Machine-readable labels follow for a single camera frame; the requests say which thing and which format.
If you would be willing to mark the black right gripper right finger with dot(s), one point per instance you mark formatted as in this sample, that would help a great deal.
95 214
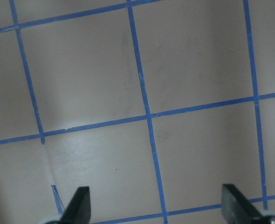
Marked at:
235 206

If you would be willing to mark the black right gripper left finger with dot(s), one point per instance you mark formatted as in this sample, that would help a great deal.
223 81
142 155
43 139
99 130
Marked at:
79 208

